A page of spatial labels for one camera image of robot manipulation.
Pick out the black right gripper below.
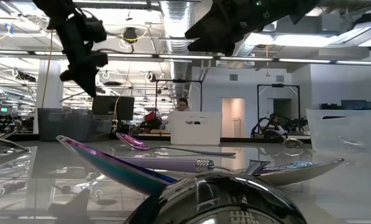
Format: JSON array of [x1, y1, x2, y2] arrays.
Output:
[[184, 0, 298, 57]]

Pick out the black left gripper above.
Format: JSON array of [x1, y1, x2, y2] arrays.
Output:
[[57, 14, 109, 98]]

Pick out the iridescent rainbow spoon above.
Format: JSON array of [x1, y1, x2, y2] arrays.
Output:
[[56, 134, 315, 196], [116, 132, 236, 156]]

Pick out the silver cutlery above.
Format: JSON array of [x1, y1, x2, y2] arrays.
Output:
[[0, 134, 30, 153]]

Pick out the chrome dome foreground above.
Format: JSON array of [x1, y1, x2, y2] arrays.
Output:
[[124, 159, 308, 224]]

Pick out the white pillar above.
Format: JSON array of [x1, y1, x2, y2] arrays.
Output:
[[32, 59, 65, 131]]

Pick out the long ceiling light strip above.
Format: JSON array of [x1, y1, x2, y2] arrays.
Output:
[[0, 49, 371, 67]]

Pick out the black computer monitor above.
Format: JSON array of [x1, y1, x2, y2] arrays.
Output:
[[91, 95, 135, 121]]

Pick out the dark gray plastic bin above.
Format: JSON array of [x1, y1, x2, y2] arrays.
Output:
[[37, 107, 113, 142]]

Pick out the red black office chair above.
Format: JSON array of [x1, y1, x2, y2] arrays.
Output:
[[140, 111, 164, 131]]

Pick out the white plastic bin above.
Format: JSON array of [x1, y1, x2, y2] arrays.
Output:
[[169, 111, 223, 146]]

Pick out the seated person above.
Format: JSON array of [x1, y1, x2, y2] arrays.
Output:
[[265, 114, 282, 131]]

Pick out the background blue black robot arms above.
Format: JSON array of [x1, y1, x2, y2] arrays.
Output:
[[252, 114, 309, 136]]

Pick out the clear plastic bin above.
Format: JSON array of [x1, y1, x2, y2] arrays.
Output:
[[305, 95, 371, 156]]

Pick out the dark flat screen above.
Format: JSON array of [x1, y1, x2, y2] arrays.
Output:
[[341, 99, 371, 111]]

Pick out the yellow cable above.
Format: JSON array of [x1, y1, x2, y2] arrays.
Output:
[[41, 29, 54, 108]]

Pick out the slanted silver ventilation duct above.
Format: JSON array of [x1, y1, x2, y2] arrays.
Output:
[[231, 30, 268, 68]]

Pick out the straight silver ventilation duct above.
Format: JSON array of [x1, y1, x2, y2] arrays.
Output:
[[158, 0, 203, 99]]

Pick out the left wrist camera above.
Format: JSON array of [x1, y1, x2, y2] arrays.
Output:
[[84, 16, 108, 44]]

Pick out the black ceiling camera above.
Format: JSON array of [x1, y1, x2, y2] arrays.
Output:
[[122, 27, 139, 44]]

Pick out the black metal frame stand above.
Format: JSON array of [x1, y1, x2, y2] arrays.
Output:
[[256, 83, 301, 138]]

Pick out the black aluminium table frame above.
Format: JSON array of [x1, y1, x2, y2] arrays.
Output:
[[4, 132, 312, 141]]

